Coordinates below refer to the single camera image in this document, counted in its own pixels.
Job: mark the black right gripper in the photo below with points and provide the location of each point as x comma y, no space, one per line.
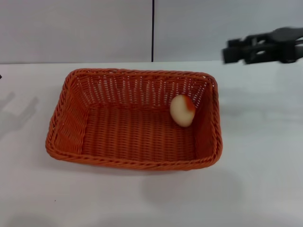
284,46

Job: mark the round toy bread bun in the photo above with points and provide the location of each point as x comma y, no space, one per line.
181,111

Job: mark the orange woven plastic basket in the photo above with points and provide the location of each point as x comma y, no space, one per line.
132,127

